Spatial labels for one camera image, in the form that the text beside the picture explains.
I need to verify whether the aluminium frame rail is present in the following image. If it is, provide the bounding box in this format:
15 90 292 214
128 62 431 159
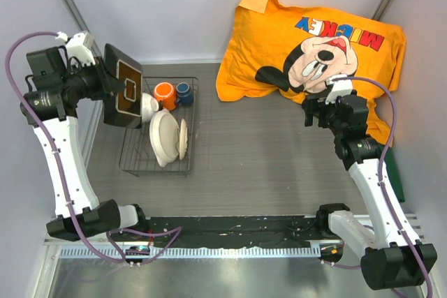
44 212 427 246

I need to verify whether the black wire dish rack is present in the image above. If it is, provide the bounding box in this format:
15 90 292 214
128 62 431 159
119 77 198 176

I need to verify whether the square floral plate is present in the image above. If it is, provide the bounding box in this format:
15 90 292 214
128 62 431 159
103 43 142 128

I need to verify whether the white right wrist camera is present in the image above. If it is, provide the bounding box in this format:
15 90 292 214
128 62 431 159
325 74 353 105

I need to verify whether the white slotted cable duct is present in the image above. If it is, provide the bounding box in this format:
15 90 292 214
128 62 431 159
59 245 321 260

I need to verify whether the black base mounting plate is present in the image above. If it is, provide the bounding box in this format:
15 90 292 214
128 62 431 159
108 214 345 249

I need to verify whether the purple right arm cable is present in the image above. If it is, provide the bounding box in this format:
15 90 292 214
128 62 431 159
328 76 434 298

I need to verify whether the large white oval dish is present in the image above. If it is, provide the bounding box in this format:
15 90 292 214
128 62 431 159
149 109 179 167

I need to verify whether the blue mug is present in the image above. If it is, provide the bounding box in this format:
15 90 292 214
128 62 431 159
176 82 193 106

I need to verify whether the white ribbed bowl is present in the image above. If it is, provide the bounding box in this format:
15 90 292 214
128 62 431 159
141 92 160 122

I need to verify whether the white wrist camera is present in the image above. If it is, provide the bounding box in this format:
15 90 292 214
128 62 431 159
325 74 353 105
55 31 96 66

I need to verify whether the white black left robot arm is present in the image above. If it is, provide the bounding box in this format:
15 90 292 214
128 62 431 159
22 43 149 241

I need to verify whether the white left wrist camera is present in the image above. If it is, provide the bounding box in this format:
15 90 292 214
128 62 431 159
55 31 96 66

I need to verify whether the orange mug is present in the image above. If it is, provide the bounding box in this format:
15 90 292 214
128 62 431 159
154 82 177 111

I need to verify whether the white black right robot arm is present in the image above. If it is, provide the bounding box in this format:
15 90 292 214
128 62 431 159
303 94 437 290

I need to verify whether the small cream plate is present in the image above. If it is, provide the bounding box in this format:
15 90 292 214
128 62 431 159
177 119 188 161

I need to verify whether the orange Mickey pillow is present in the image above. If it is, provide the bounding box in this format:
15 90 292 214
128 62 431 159
216 0 406 144

